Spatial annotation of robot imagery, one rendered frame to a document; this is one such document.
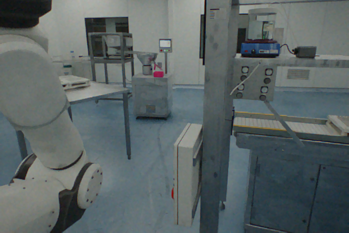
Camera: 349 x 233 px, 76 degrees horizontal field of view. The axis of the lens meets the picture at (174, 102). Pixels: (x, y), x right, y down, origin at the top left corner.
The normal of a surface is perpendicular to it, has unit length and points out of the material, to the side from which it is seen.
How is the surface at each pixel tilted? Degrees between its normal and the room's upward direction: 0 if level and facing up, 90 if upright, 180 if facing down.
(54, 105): 113
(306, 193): 90
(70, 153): 108
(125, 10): 90
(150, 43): 90
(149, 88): 91
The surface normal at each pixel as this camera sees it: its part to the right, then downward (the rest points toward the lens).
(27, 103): 0.66, 0.55
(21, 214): 0.93, -0.37
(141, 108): -0.14, 0.27
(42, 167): 0.04, -0.70
